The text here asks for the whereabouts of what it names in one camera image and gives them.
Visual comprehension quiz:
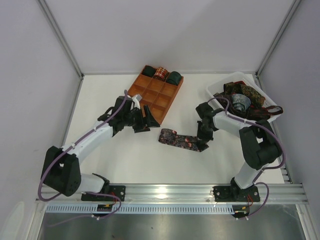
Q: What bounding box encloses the navy floral tie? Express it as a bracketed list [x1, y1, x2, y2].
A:
[158, 128, 202, 152]

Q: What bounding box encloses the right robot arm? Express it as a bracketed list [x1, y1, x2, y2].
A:
[195, 102, 283, 202]

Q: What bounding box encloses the pile of dark ties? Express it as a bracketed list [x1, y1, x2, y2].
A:
[213, 81, 284, 121]

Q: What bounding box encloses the orange wooden divided tray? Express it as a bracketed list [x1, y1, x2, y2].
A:
[128, 68, 184, 124]

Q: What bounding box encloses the grey blue paisley tie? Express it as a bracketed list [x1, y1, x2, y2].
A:
[231, 93, 251, 112]

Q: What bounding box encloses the dark green rolled tie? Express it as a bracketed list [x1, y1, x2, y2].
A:
[141, 65, 157, 78]

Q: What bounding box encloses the red patterned rolled tie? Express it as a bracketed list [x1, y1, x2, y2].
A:
[152, 67, 170, 82]

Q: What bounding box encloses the white plastic basket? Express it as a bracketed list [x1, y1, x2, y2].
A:
[206, 71, 281, 127]

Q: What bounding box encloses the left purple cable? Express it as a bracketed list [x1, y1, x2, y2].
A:
[37, 89, 131, 227]

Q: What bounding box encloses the purple cable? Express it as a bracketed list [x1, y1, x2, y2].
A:
[206, 96, 287, 221]
[37, 89, 131, 227]

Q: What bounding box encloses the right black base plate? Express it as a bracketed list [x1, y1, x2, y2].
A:
[213, 185, 261, 203]

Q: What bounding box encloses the aluminium rail frame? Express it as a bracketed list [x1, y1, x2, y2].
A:
[43, 183, 309, 216]

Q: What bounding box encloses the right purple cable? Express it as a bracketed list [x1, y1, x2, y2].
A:
[206, 96, 287, 221]

